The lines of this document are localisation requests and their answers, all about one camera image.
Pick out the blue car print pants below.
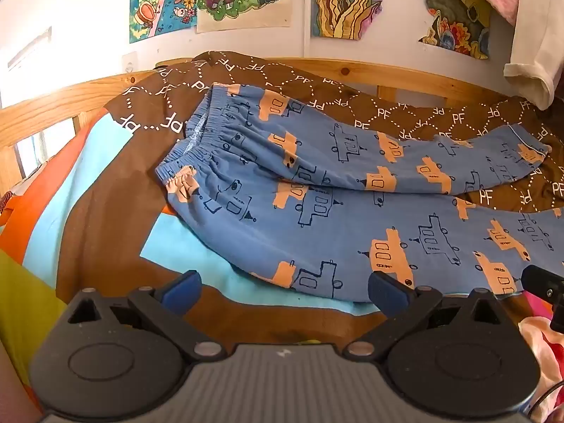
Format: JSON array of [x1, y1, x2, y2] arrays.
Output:
[[154, 83, 564, 303]]

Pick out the green floral wall poster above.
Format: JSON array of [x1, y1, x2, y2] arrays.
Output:
[[410, 0, 492, 61]]

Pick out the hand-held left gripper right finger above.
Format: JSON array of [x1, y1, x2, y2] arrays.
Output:
[[343, 270, 508, 361]]

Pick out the yellow swirl wall poster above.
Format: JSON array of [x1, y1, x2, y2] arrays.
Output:
[[311, 0, 415, 41]]

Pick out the pink crumpled cloth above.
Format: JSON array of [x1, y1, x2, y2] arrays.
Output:
[[516, 291, 564, 423]]

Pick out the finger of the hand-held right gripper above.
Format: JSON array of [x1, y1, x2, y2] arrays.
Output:
[[521, 264, 564, 307]]

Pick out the brown patterned colour-block blanket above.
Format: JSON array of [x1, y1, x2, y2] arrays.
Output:
[[0, 50, 564, 406]]

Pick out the wooden bed frame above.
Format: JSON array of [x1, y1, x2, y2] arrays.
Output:
[[0, 57, 536, 195]]

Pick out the cream hanging garment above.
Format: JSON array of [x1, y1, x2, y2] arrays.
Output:
[[503, 0, 564, 110]]

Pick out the black cable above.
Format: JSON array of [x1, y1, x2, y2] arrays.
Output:
[[528, 381, 564, 421]]

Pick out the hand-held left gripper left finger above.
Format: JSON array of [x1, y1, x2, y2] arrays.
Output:
[[66, 270, 226, 362]]

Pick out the white wall pipe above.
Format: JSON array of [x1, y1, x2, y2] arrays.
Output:
[[301, 0, 315, 59]]

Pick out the blue cartoon wall poster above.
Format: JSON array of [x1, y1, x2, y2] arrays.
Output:
[[129, 0, 197, 44]]

